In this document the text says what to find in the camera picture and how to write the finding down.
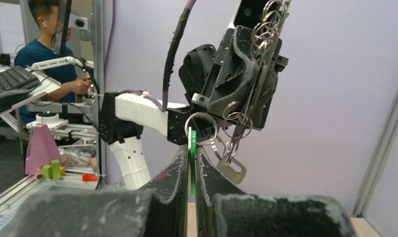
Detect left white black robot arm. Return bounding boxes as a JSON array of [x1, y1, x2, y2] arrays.
[[100, 23, 288, 190]]

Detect metal key holder plate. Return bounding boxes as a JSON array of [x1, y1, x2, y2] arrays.
[[221, 0, 290, 165]]

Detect black keyboard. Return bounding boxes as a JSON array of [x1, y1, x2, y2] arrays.
[[0, 66, 39, 113]]

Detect green key tag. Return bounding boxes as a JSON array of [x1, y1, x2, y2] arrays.
[[189, 127, 196, 197]]

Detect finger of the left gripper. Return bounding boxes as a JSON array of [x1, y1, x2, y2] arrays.
[[207, 31, 258, 117], [254, 66, 278, 108]]

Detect silver key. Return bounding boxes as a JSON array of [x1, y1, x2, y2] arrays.
[[217, 158, 247, 185]]

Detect person in teal shirt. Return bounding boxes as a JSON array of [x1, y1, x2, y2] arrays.
[[14, 0, 92, 125]]

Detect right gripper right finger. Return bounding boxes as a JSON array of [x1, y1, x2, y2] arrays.
[[195, 148, 357, 237]]

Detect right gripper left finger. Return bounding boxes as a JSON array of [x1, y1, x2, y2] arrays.
[[5, 146, 188, 237]]

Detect pink wedge block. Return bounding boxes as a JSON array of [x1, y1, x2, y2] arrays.
[[25, 124, 64, 175]]

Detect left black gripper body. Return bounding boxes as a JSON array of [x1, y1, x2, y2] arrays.
[[190, 26, 288, 130]]

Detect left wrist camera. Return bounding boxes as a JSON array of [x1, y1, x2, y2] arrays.
[[226, 0, 284, 34]]

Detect green toy blocks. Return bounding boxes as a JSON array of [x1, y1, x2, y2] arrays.
[[41, 159, 64, 180]]

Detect steel split keyring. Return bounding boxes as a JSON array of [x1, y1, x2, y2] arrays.
[[184, 112, 218, 146]]

